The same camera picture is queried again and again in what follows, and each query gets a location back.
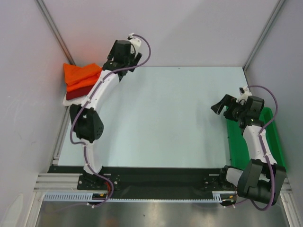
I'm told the green plastic tray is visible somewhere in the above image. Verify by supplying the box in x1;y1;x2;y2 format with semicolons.
227;107;286;170

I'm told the left corner aluminium post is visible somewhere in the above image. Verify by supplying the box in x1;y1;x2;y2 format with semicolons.
34;0;76;65

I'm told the orange t-shirt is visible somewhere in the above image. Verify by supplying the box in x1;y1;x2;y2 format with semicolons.
67;77;98;92
63;63;102;87

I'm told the aluminium frame rail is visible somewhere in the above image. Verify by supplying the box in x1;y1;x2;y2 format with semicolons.
33;172;292;194

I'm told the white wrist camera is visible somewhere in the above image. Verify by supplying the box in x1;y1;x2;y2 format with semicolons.
236;86;252;105
127;33;142;54

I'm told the right corner aluminium post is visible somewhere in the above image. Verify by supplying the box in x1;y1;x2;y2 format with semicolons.
242;0;287;73

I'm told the folded dark red t-shirt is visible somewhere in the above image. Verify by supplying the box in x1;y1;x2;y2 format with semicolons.
66;85;94;100

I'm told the folded white t-shirt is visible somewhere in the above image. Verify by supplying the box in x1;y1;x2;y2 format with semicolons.
62;94;87;107

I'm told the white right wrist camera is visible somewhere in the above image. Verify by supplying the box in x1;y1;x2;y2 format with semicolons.
236;86;252;105

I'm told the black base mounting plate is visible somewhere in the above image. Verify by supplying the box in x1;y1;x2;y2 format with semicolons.
48;166;236;201

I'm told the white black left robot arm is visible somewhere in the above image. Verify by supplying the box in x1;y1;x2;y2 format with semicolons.
70;37;142;189

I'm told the corner aluminium post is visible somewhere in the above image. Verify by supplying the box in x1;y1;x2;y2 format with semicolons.
242;0;287;73
34;0;76;65

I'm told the white slotted cable duct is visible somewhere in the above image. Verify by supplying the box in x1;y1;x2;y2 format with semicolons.
44;191;236;203

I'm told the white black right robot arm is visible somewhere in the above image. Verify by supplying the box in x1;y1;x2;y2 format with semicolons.
211;94;286;210

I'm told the folded orange t-shirt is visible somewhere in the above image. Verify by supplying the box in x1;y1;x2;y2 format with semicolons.
67;77;98;92

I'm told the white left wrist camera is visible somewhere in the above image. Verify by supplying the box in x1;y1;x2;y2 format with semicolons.
127;33;142;54

